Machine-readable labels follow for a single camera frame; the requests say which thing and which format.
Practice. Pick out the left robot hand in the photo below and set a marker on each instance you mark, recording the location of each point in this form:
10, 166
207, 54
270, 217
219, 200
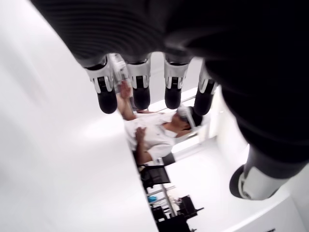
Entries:
217, 36

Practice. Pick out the white VR headset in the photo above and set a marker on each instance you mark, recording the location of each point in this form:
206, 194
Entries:
184, 111

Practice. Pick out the seated person in white shirt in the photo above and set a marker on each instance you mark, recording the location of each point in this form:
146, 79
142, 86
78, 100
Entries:
149, 135

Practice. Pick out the black chair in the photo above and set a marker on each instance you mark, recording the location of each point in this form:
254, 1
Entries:
157, 176

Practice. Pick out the small blue item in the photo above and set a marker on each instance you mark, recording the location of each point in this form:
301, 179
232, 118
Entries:
152, 198

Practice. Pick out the black equipment rack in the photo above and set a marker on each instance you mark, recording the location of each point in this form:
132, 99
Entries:
173, 217

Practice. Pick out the grey metal shelf frame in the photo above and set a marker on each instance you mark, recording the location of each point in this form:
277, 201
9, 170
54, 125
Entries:
166, 195

